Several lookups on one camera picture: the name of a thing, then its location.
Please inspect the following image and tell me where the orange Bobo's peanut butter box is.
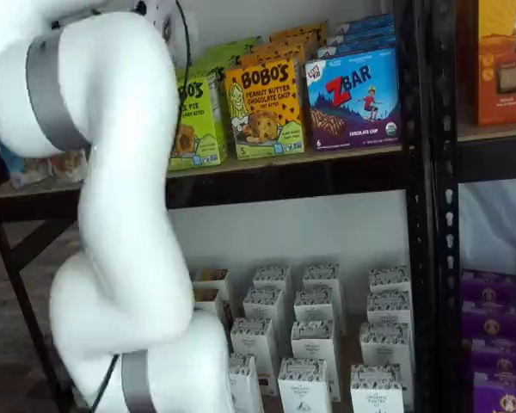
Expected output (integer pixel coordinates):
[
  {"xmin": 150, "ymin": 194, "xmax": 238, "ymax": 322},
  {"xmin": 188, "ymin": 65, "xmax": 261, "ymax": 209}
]
[
  {"xmin": 267, "ymin": 21, "xmax": 329, "ymax": 51},
  {"xmin": 224, "ymin": 57, "xmax": 307, "ymax": 162},
  {"xmin": 239, "ymin": 40, "xmax": 307, "ymax": 71}
]

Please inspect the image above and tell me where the white floral pantry box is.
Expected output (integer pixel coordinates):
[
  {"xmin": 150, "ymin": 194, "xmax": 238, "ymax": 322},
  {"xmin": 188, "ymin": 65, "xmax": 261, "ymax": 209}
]
[
  {"xmin": 227, "ymin": 353, "xmax": 266, "ymax": 413},
  {"xmin": 365, "ymin": 290, "xmax": 415, "ymax": 329},
  {"xmin": 242, "ymin": 287, "xmax": 286, "ymax": 328},
  {"xmin": 367, "ymin": 266, "xmax": 412, "ymax": 299},
  {"xmin": 302, "ymin": 262, "xmax": 342, "ymax": 298},
  {"xmin": 351, "ymin": 363, "xmax": 408, "ymax": 413},
  {"xmin": 359, "ymin": 321, "xmax": 415, "ymax": 375},
  {"xmin": 293, "ymin": 288, "xmax": 338, "ymax": 328},
  {"xmin": 230, "ymin": 317, "xmax": 280, "ymax": 388},
  {"xmin": 291, "ymin": 320, "xmax": 342, "ymax": 402},
  {"xmin": 278, "ymin": 356, "xmax": 334, "ymax": 413},
  {"xmin": 253, "ymin": 265, "xmax": 292, "ymax": 302}
]

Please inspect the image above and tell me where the purple snack box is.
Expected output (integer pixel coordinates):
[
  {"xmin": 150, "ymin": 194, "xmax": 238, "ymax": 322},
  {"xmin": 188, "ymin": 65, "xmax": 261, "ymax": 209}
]
[
  {"xmin": 470, "ymin": 337, "xmax": 516, "ymax": 376},
  {"xmin": 472, "ymin": 372, "xmax": 516, "ymax": 413},
  {"xmin": 461, "ymin": 300, "xmax": 516, "ymax": 342},
  {"xmin": 461, "ymin": 268, "xmax": 516, "ymax": 305}
]

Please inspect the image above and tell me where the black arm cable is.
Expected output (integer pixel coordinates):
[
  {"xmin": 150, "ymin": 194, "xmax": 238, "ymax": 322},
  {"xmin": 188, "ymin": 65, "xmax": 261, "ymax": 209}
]
[{"xmin": 173, "ymin": 0, "xmax": 195, "ymax": 89}]

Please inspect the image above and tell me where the brown upper shelf board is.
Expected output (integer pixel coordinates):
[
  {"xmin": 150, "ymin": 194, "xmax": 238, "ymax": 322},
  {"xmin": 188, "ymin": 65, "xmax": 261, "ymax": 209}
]
[{"xmin": 0, "ymin": 144, "xmax": 415, "ymax": 200}]

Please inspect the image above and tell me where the white granola cluster box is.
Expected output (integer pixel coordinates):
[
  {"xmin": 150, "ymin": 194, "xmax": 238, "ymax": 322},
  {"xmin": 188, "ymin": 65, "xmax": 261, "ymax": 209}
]
[
  {"xmin": 7, "ymin": 153, "xmax": 53, "ymax": 189},
  {"xmin": 50, "ymin": 148, "xmax": 89, "ymax": 181}
]

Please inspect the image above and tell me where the blue Zbar chocolate chip box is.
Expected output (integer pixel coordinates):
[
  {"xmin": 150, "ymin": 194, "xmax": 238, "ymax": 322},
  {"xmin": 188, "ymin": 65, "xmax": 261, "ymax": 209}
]
[
  {"xmin": 316, "ymin": 32, "xmax": 398, "ymax": 59},
  {"xmin": 304, "ymin": 46, "xmax": 403, "ymax": 152},
  {"xmin": 326, "ymin": 14, "xmax": 396, "ymax": 44}
]

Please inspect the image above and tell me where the black stand leg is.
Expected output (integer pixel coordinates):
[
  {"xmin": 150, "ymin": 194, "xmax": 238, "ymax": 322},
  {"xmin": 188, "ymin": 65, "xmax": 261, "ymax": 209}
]
[{"xmin": 0, "ymin": 209, "xmax": 72, "ymax": 413}]

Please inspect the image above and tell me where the black shelf front beam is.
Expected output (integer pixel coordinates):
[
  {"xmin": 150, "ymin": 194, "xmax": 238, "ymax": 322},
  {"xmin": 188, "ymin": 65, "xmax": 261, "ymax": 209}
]
[{"xmin": 0, "ymin": 150, "xmax": 416, "ymax": 217}]

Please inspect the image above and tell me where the yellow white granola box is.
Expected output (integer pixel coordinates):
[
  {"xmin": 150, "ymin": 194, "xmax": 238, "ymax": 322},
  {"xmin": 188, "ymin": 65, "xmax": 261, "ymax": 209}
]
[
  {"xmin": 192, "ymin": 268, "xmax": 233, "ymax": 302},
  {"xmin": 192, "ymin": 288, "xmax": 236, "ymax": 342}
]

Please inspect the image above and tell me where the black base cable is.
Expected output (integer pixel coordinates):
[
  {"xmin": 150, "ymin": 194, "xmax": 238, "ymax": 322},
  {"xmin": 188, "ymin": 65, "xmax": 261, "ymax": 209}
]
[{"xmin": 91, "ymin": 350, "xmax": 122, "ymax": 413}]

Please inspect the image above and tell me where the black perforated rack post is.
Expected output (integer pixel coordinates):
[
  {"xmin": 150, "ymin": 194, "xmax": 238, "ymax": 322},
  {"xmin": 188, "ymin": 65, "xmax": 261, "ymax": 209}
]
[{"xmin": 433, "ymin": 0, "xmax": 462, "ymax": 413}]

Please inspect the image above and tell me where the orange snack box with figure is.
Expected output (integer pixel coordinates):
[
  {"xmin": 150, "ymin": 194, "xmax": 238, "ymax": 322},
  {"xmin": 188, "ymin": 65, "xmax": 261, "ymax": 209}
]
[{"xmin": 476, "ymin": 0, "xmax": 516, "ymax": 128}]

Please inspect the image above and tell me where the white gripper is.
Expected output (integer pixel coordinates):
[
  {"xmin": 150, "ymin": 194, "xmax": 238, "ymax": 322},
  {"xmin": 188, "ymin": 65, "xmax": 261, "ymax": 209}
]
[{"xmin": 133, "ymin": 0, "xmax": 175, "ymax": 44}]

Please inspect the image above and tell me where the green Bobo's apple pie box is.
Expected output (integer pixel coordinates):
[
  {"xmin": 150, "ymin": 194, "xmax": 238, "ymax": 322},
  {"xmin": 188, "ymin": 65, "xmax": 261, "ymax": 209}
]
[
  {"xmin": 200, "ymin": 50, "xmax": 247, "ymax": 82},
  {"xmin": 167, "ymin": 68, "xmax": 230, "ymax": 171},
  {"xmin": 222, "ymin": 36, "xmax": 266, "ymax": 66}
]

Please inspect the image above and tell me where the white boxes group lower shelf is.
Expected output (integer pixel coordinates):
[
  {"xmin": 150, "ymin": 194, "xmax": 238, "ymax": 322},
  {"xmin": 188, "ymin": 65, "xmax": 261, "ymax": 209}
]
[{"xmin": 223, "ymin": 296, "xmax": 415, "ymax": 413}]

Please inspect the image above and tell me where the brown neighbour shelf board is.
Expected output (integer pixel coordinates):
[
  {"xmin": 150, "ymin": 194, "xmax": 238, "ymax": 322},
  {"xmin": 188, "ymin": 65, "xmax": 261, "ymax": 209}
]
[{"xmin": 457, "ymin": 122, "xmax": 516, "ymax": 144}]

